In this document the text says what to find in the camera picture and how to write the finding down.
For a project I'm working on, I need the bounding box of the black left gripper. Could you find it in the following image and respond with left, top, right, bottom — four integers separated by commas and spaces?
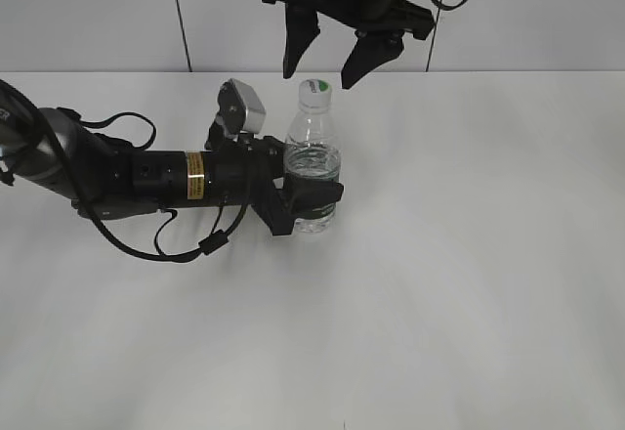
187, 133, 344, 235

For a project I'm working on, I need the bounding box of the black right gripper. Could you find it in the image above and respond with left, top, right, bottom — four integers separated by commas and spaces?
262, 0, 435, 90

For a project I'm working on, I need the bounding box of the clear Cestbon water bottle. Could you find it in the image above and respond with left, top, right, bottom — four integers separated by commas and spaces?
282, 102, 343, 235

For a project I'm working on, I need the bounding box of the white green bottle cap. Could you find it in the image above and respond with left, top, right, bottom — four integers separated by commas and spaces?
298, 78, 333, 110

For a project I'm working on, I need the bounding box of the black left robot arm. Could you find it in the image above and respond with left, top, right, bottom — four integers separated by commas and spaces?
1, 79, 344, 236

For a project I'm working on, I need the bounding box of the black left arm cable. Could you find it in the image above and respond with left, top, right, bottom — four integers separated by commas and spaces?
0, 80, 248, 264

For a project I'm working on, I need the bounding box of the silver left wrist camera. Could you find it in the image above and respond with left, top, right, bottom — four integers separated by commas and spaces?
216, 78, 267, 139

